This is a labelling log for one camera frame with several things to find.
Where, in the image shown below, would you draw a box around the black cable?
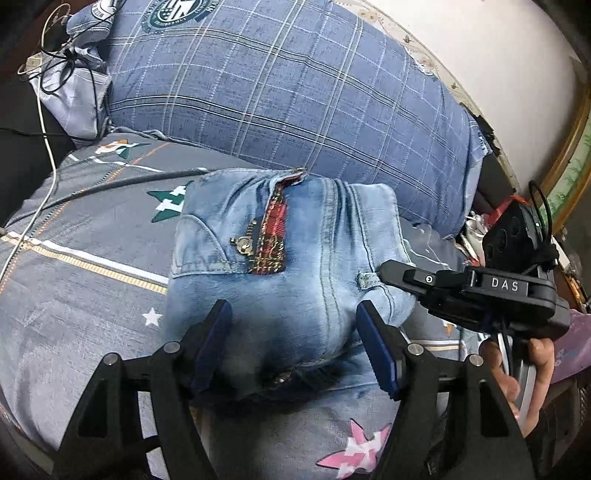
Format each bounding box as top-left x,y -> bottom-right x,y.
18,0 -> 126,139

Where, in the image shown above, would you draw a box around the black leather chair seat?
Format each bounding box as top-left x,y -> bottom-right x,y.
0,77 -> 74,224

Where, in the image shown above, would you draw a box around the person's right hand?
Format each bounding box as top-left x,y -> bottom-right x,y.
479,338 -> 555,437

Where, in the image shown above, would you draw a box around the blue plaid pillow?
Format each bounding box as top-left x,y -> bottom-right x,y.
67,1 -> 489,236

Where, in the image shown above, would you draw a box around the grey patterned bed sheet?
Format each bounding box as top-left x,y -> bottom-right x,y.
1,134 -> 478,479

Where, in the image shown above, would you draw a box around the light blue denim jeans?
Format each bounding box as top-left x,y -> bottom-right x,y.
164,168 -> 416,399

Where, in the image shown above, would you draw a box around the white charging cable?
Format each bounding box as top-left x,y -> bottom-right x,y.
0,4 -> 75,282

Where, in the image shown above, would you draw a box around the red plastic bag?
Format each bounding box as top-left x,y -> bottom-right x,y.
484,194 -> 528,227

